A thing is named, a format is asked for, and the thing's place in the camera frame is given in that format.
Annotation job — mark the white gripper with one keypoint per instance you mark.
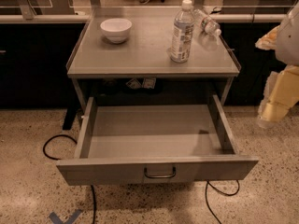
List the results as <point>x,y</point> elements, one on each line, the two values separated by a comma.
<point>289,44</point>

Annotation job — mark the clear blue-label water bottle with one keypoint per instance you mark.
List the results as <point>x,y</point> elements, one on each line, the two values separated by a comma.
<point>182,33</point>

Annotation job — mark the small lying plastic bottle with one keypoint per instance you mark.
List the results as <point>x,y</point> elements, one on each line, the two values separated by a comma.
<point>206,24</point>

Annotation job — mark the open grey top drawer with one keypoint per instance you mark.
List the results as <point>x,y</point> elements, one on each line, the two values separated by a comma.
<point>116,144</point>

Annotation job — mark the grey metal cabinet table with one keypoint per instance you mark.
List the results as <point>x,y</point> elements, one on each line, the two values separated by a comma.
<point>146,53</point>

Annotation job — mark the white ceramic bowl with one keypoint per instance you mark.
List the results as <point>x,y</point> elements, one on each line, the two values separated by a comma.
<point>116,30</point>

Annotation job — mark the black metal drawer handle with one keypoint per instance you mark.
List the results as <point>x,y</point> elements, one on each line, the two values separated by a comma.
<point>160,174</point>

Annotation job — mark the white horizontal rail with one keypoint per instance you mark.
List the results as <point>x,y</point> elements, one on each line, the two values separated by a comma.
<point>222,18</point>

